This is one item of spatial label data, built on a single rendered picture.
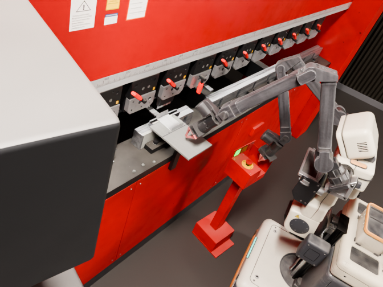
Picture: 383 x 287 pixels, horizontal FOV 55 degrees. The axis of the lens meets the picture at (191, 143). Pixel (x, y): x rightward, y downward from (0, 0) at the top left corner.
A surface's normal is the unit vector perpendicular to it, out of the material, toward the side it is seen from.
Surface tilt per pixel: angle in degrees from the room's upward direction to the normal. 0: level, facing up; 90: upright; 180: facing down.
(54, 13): 90
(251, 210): 0
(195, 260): 0
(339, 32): 90
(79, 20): 90
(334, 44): 90
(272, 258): 0
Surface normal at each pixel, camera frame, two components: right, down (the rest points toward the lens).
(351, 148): -0.44, 0.50
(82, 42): 0.73, 0.59
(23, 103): 0.28, -0.72
